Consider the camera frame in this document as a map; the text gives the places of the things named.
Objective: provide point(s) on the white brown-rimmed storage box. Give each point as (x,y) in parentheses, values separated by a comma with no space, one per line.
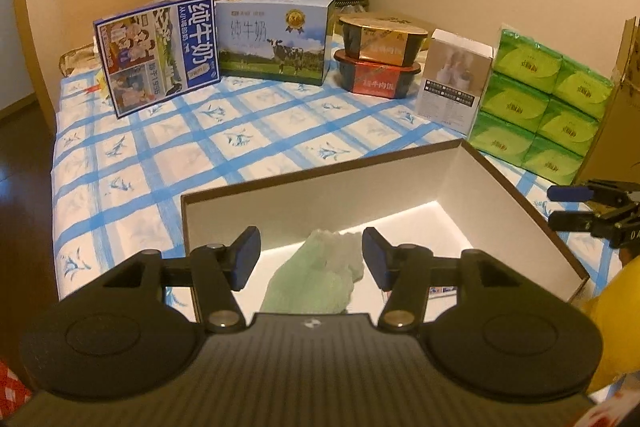
(350,187)

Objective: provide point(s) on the large open cardboard box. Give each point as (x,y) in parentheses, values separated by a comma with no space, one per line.
(620,132)

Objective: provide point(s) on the beige patterned pillow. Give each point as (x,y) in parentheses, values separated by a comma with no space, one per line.
(77,59)

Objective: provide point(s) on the yellow soft item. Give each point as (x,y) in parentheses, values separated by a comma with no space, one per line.
(617,332)

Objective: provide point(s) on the red and white printed item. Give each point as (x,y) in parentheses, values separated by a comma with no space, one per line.
(617,409)

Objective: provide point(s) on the dark blue milk carton box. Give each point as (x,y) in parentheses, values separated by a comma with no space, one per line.
(150,57)

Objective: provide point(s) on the small white product box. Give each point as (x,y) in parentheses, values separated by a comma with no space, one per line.
(450,82)

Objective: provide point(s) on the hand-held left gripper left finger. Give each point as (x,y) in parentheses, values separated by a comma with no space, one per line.
(247,253)

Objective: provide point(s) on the stack of green tissue packets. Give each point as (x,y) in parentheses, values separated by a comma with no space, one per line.
(535,107)

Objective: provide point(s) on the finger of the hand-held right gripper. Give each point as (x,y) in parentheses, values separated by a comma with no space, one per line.
(567,193)
(570,221)

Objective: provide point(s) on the blue checked bedsheet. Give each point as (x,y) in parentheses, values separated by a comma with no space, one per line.
(200,147)

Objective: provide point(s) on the gold-lidded black food bowl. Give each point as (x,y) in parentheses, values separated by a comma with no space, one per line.
(380,39)

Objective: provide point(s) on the light green fuzzy sock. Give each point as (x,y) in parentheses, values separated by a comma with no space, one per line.
(310,279)

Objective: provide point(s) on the light blue cow-print milk box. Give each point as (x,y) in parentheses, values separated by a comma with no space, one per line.
(270,37)

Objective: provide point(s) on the red patterned cloth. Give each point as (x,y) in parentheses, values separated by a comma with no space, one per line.
(11,389)

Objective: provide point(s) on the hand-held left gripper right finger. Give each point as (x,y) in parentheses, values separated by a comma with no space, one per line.
(375,257)

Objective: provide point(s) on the red-lidded black food bowl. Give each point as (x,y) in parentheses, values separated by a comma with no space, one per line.
(375,79)

